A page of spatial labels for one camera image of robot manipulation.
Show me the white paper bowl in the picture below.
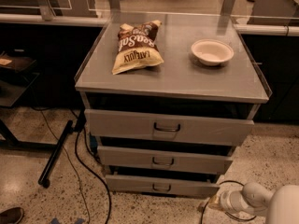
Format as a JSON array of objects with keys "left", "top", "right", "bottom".
[{"left": 191, "top": 39, "right": 235, "bottom": 66}]

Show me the grey top drawer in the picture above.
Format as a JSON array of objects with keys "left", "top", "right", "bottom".
[{"left": 85, "top": 109, "right": 254, "bottom": 146}]

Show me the black stand leg with wheel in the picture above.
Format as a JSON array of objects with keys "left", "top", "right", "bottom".
[{"left": 38, "top": 120, "right": 73, "bottom": 189}]

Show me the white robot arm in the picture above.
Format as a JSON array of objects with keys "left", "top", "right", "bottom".
[{"left": 202, "top": 182, "right": 299, "bottom": 224}]

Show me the black floor cable left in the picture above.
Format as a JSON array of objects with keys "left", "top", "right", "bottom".
[{"left": 31, "top": 105, "right": 112, "bottom": 224}]

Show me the dark side table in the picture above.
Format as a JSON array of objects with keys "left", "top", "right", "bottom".
[{"left": 0, "top": 50, "right": 55, "bottom": 151}]

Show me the brown yellow chip bag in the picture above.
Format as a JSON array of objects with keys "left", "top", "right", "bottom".
[{"left": 112, "top": 21, "right": 164, "bottom": 75}]

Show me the grey metal drawer cabinet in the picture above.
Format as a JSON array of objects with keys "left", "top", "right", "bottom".
[{"left": 76, "top": 13, "right": 269, "bottom": 185}]

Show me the grey bottom drawer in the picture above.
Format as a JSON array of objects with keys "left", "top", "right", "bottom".
[{"left": 106, "top": 175, "right": 220, "bottom": 198}]

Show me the grey middle drawer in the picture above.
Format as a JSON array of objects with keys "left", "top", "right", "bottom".
[{"left": 97, "top": 146, "right": 233, "bottom": 175}]

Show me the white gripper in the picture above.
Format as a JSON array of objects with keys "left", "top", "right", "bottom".
[{"left": 198, "top": 190, "right": 247, "bottom": 214}]

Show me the black cable loop right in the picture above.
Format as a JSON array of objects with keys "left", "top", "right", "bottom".
[{"left": 199, "top": 179, "right": 258, "bottom": 224}]

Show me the grey drawer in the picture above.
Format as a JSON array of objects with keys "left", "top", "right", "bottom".
[
  {"left": 85, "top": 109, "right": 254, "bottom": 146},
  {"left": 97, "top": 146, "right": 233, "bottom": 175},
  {"left": 106, "top": 175, "right": 220, "bottom": 198}
]

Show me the white counter rail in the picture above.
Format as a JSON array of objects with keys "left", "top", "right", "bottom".
[{"left": 0, "top": 14, "right": 108, "bottom": 27}]

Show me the brown shoe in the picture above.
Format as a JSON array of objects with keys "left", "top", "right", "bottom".
[{"left": 0, "top": 207, "right": 24, "bottom": 224}]

